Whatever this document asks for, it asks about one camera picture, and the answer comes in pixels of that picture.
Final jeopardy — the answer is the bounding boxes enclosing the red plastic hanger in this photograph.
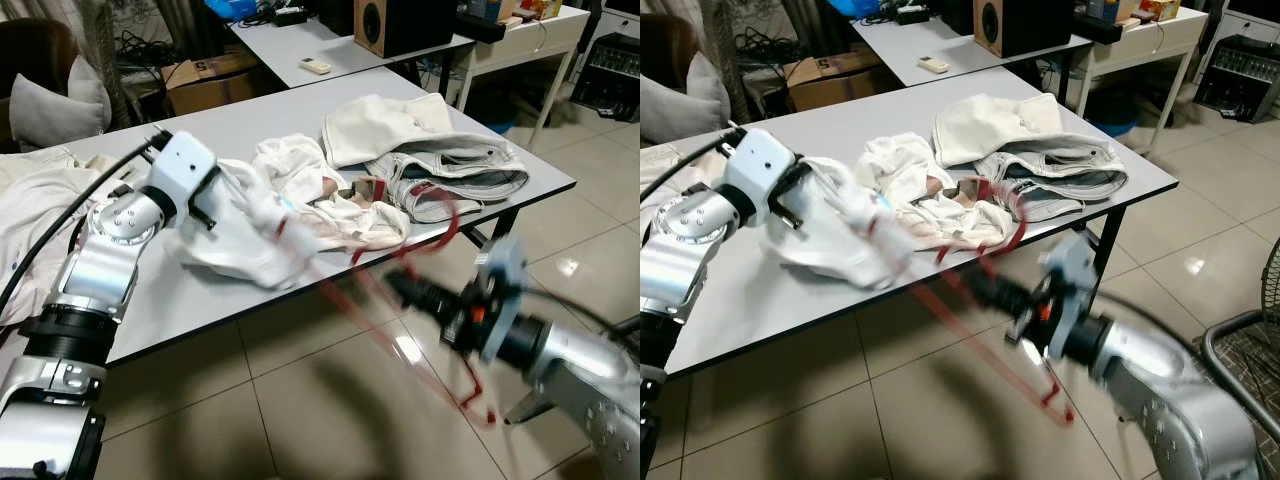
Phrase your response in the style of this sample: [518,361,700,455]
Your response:
[270,183,498,429]
[865,183,1078,429]

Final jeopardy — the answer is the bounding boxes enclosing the white shirt green print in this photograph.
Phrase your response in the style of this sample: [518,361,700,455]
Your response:
[775,132,1001,291]
[180,135,413,293]

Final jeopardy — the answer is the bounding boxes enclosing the long grey table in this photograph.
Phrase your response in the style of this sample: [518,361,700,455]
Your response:
[640,65,1179,376]
[0,65,578,366]

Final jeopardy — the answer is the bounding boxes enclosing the cardboard box black print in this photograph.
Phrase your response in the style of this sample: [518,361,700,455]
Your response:
[160,50,276,116]
[783,50,896,113]

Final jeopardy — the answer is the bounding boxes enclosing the cream trousers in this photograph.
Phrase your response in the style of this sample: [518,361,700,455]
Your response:
[972,135,1131,223]
[362,135,531,224]

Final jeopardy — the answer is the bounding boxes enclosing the grey pillow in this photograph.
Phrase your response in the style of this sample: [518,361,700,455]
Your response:
[640,50,736,146]
[8,55,113,151]

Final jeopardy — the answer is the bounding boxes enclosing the cream hooded top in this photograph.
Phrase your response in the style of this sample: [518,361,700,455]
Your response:
[932,93,1063,169]
[322,93,456,169]

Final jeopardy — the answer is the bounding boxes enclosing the grey patterned curtain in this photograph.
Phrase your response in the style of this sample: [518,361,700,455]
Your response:
[697,0,758,126]
[62,0,141,129]

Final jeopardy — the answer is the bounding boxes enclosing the white desk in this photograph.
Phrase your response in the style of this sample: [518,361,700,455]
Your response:
[850,5,1093,96]
[228,5,476,101]

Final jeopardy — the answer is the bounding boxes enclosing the blue round bin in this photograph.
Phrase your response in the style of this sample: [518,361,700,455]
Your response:
[468,85,521,133]
[1085,88,1141,138]

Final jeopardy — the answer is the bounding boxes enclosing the dark brown armchair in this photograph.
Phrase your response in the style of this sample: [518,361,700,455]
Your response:
[640,12,701,91]
[0,18,81,151]

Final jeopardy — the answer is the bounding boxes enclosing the black audio equipment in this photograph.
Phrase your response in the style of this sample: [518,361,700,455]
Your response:
[1195,35,1280,123]
[570,33,641,123]

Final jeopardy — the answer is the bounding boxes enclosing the wooden speaker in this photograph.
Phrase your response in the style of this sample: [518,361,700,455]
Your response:
[353,0,458,59]
[973,0,1073,58]

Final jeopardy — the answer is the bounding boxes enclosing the black sound bar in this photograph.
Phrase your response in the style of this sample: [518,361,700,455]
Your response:
[455,18,508,44]
[1072,18,1126,44]

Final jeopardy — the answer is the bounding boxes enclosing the white side table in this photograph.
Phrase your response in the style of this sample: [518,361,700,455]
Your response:
[455,5,591,151]
[1075,5,1209,146]

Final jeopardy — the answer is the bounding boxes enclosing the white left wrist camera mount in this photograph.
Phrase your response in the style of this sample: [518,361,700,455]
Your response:
[722,128,799,216]
[148,130,221,216]

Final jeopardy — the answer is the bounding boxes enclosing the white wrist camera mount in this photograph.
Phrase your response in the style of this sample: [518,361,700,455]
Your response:
[1040,230,1098,361]
[722,128,799,216]
[148,130,221,216]
[473,233,531,363]

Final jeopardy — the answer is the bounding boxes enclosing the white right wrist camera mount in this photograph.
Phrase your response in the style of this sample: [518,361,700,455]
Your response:
[473,233,531,363]
[1040,230,1098,361]

